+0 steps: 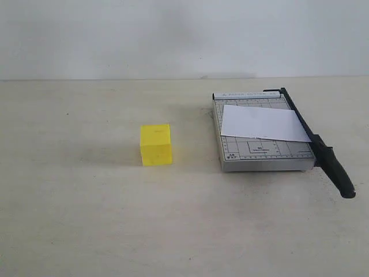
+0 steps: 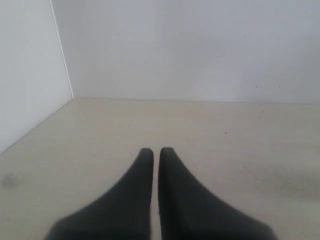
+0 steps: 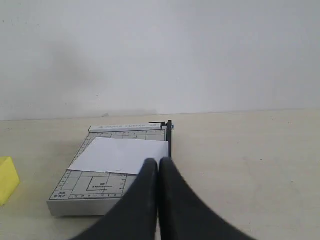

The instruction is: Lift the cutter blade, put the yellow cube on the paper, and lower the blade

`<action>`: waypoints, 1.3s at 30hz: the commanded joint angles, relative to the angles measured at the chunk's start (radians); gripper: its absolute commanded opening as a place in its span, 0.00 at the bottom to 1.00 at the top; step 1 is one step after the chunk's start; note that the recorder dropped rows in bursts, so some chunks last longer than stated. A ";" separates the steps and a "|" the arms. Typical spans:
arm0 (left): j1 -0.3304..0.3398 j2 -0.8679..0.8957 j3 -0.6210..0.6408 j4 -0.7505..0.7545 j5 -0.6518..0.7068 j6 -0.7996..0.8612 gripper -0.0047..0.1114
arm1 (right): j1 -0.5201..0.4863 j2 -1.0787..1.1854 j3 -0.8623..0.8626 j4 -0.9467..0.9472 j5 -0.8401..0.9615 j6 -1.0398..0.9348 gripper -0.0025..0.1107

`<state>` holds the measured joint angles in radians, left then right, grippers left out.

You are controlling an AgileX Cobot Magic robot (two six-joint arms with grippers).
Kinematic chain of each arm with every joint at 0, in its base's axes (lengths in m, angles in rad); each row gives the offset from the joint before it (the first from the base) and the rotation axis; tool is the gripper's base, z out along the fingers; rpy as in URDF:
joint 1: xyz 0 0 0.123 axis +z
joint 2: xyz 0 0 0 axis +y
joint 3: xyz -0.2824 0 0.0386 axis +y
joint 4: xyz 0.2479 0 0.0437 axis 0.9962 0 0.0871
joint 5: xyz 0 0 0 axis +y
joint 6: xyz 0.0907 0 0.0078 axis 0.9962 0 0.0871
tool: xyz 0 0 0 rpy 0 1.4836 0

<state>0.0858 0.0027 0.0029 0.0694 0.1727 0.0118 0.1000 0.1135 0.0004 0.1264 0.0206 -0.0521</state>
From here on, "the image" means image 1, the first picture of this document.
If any yellow cube block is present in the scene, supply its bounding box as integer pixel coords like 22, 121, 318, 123
140, 124, 172, 166

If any grey paper cutter base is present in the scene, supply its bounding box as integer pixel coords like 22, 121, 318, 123
212, 89, 315, 172

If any white paper sheet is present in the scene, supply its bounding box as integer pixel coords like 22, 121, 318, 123
221, 105, 311, 143

